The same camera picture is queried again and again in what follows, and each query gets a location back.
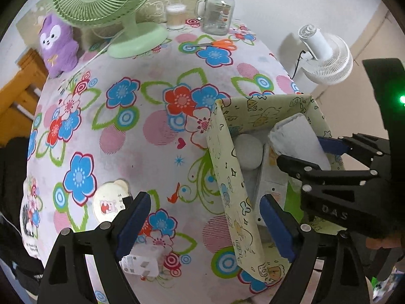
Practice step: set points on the patterned yellow storage box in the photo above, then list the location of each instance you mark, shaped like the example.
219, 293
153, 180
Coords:
224, 177

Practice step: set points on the clear cotton swab container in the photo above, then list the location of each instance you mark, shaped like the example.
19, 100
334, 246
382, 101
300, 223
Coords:
175, 19

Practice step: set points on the white charger plug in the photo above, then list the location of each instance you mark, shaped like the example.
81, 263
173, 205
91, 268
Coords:
142, 261

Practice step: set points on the cream round bear mirror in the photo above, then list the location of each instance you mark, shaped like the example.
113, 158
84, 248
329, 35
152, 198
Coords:
109, 204

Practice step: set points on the green desk fan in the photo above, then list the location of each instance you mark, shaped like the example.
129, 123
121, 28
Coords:
136, 39

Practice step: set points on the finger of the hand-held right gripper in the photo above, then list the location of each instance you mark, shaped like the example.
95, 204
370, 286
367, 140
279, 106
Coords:
332, 145
297, 166

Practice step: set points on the white standing fan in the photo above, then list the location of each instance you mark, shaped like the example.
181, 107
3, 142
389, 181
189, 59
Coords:
329, 60

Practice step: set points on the purple plush toy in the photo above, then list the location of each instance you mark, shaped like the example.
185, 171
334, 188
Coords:
58, 53

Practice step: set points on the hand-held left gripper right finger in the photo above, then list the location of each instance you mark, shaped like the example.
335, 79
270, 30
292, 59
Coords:
278, 228

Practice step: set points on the wooden bed frame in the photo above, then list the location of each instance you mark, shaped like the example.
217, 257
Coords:
19, 101

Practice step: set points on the floral tablecloth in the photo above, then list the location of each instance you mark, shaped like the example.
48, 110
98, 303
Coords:
142, 101

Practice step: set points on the green rounded case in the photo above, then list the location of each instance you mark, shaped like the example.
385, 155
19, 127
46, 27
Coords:
292, 202

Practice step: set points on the person's right hand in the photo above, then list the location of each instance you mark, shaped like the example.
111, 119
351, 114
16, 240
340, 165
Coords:
384, 243

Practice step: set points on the white ball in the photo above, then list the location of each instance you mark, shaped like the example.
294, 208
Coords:
250, 152

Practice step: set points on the dark clothing pile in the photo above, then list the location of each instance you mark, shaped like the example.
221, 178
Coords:
12, 196

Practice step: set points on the white rectangular box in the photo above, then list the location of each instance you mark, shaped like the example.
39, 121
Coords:
269, 183

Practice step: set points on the large white tissue pack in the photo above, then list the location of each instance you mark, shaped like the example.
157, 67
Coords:
300, 136

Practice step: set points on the glass jar with green lid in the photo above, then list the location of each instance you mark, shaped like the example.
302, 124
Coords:
218, 15

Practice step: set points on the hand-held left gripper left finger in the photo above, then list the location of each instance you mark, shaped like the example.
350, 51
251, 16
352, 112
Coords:
134, 224

